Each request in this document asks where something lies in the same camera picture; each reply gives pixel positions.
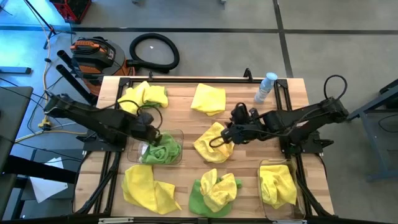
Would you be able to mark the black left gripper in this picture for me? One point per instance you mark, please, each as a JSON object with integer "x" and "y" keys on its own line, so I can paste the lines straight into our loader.
{"x": 146, "y": 132}

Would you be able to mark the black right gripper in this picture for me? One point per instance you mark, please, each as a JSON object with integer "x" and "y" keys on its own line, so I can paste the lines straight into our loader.
{"x": 236, "y": 133}

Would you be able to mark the yellow microfiber towel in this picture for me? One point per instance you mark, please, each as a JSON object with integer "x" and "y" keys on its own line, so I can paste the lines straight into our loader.
{"x": 140, "y": 186}
{"x": 208, "y": 149}
{"x": 136, "y": 96}
{"x": 217, "y": 193}
{"x": 276, "y": 186}
{"x": 208, "y": 99}

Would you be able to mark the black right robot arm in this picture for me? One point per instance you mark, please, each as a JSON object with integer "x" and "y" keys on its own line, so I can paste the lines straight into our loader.
{"x": 311, "y": 118}

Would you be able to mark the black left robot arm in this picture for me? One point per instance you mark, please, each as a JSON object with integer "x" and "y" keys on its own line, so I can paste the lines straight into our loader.
{"x": 93, "y": 116}

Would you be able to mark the clear plastic basket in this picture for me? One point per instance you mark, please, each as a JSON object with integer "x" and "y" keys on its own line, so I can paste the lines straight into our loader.
{"x": 133, "y": 152}
{"x": 286, "y": 214}

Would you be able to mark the black table clamp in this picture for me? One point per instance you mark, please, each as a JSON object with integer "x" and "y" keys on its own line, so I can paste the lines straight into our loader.
{"x": 247, "y": 74}
{"x": 150, "y": 76}

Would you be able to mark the black vacuum wand tube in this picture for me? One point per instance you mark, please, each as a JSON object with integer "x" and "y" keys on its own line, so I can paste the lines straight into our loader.
{"x": 73, "y": 81}
{"x": 63, "y": 56}

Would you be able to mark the orange black shop vacuum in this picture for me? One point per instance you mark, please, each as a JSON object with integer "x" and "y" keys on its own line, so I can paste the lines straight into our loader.
{"x": 93, "y": 59}

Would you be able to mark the white paper sheet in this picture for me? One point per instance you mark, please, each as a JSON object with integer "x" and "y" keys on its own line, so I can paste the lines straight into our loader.
{"x": 46, "y": 186}

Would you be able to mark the black side table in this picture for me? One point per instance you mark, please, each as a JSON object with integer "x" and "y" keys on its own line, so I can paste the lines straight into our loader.
{"x": 12, "y": 118}

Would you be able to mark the blue-grey metal stand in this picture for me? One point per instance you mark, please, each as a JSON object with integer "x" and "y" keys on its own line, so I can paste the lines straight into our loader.
{"x": 367, "y": 149}

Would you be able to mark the red tool box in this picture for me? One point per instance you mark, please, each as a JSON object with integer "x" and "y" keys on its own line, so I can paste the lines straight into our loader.
{"x": 71, "y": 9}

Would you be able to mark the grey floor bar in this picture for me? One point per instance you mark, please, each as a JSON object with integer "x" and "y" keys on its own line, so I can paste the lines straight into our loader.
{"x": 15, "y": 70}

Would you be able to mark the black tripod stand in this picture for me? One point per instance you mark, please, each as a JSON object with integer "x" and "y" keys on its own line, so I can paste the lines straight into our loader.
{"x": 46, "y": 23}

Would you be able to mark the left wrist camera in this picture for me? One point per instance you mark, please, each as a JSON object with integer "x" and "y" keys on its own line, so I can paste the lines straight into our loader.
{"x": 145, "y": 118}

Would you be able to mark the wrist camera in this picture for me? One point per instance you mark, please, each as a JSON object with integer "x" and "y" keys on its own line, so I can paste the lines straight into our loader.
{"x": 145, "y": 118}
{"x": 240, "y": 113}

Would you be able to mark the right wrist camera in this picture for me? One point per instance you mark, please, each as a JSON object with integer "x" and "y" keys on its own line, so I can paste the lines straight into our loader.
{"x": 240, "y": 113}

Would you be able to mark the black aluminium table frame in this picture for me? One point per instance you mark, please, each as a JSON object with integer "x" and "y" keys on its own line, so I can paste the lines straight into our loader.
{"x": 202, "y": 80}

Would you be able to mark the silver metal bracket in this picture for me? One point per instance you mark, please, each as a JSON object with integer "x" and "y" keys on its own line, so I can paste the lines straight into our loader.
{"x": 115, "y": 220}
{"x": 289, "y": 221}

